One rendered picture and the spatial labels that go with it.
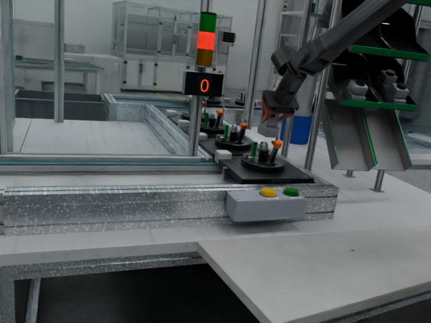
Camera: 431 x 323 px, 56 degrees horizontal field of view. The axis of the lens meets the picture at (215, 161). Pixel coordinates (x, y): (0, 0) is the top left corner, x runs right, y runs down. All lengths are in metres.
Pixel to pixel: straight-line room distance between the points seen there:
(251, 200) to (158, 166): 0.38
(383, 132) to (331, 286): 0.75
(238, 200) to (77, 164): 0.50
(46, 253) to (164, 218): 0.29
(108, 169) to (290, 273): 0.63
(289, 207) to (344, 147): 0.39
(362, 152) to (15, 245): 1.05
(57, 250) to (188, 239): 0.30
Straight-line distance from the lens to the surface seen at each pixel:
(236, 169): 1.24
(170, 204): 1.04
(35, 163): 1.26
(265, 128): 1.26
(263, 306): 0.83
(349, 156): 1.39
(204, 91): 1.28
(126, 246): 0.98
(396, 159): 1.51
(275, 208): 1.08
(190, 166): 1.32
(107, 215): 1.03
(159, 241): 1.00
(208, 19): 1.27
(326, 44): 1.10
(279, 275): 0.93
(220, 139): 1.49
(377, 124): 1.55
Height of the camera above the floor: 1.33
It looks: 16 degrees down
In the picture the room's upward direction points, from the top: 6 degrees clockwise
